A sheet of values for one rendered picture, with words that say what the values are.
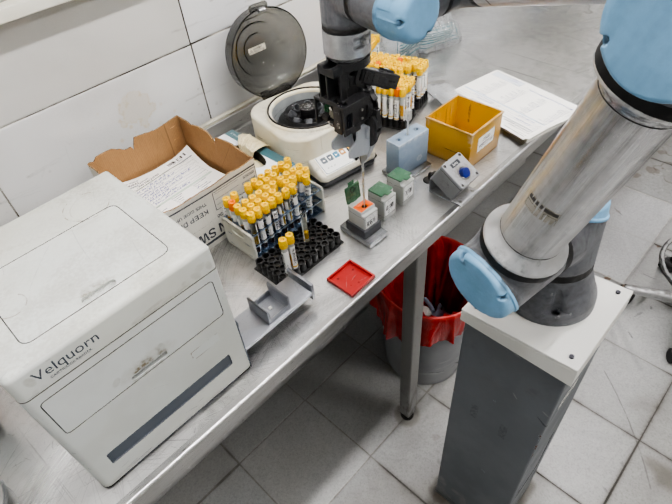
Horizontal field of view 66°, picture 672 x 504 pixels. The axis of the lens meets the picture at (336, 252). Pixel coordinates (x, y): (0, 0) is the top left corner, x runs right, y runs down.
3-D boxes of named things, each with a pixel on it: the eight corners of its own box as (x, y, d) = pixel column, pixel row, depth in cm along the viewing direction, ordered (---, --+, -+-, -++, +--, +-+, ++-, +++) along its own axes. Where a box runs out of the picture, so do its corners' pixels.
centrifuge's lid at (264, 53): (220, 17, 116) (205, 12, 122) (249, 120, 132) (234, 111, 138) (298, -10, 125) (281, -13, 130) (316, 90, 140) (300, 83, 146)
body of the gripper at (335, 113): (315, 126, 89) (307, 58, 81) (350, 105, 93) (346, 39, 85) (346, 141, 85) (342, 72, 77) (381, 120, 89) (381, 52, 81)
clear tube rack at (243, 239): (257, 262, 107) (251, 237, 102) (227, 241, 112) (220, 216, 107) (326, 211, 117) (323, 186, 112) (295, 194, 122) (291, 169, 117)
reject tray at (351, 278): (352, 298, 99) (352, 295, 98) (326, 280, 102) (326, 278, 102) (375, 277, 102) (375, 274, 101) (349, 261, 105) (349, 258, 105)
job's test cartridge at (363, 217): (365, 237, 108) (364, 215, 104) (349, 227, 111) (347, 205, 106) (378, 228, 110) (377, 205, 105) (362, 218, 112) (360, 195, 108)
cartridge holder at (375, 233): (370, 249, 108) (370, 236, 105) (340, 229, 112) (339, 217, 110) (388, 235, 110) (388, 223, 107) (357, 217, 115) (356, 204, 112)
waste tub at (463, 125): (467, 171, 123) (472, 135, 116) (422, 151, 130) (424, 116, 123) (498, 146, 130) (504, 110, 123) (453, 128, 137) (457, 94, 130)
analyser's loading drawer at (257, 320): (229, 370, 87) (222, 353, 83) (206, 349, 90) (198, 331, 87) (315, 298, 97) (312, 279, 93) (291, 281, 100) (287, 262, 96)
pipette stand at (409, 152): (403, 185, 122) (403, 149, 114) (381, 173, 125) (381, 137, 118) (431, 166, 126) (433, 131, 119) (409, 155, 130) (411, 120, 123)
